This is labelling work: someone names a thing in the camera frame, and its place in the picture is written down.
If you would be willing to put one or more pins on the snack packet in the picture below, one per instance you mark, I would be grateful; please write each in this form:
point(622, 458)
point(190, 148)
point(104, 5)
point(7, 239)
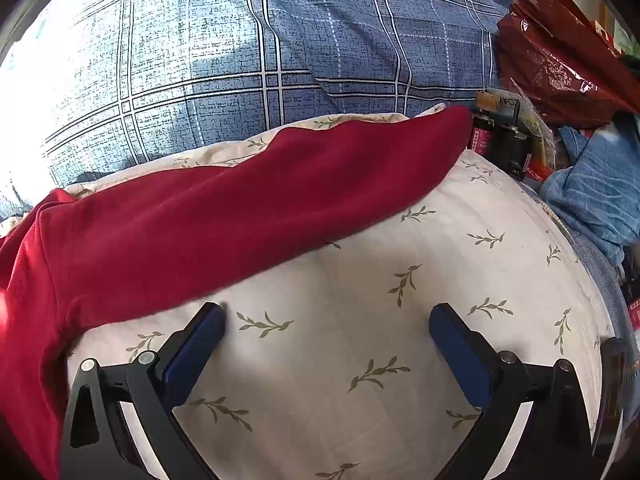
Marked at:
point(542, 152)

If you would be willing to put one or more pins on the blue denim-look sheet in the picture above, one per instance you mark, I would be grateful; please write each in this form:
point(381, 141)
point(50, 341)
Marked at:
point(595, 280)

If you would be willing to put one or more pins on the red plastic bag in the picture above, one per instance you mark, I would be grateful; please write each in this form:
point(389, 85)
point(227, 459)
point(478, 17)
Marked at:
point(550, 55)

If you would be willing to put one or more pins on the red and green box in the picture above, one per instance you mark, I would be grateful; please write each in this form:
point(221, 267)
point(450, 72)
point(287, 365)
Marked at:
point(607, 35)

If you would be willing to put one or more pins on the blue plaid blanket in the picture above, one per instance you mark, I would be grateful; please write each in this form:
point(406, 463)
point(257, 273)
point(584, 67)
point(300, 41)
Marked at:
point(200, 60)

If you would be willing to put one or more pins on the black bottle with pink label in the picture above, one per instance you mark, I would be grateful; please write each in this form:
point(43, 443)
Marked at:
point(481, 135)

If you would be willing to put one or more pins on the white leaf-print pillow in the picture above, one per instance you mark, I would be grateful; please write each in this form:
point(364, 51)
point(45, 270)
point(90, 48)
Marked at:
point(350, 285)

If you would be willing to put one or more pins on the red garment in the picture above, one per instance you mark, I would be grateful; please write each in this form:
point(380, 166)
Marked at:
point(200, 220)

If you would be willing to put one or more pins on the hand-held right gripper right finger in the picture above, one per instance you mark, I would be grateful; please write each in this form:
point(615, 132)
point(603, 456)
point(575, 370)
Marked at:
point(460, 355)

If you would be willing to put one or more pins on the black box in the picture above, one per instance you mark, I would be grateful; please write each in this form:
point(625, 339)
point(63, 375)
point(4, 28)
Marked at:
point(515, 147)

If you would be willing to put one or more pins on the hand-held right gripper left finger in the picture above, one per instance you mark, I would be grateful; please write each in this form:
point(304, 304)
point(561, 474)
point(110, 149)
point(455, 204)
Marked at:
point(200, 345)

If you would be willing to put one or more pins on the light blue cloth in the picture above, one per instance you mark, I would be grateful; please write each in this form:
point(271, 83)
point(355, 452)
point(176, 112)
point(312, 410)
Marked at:
point(595, 185)

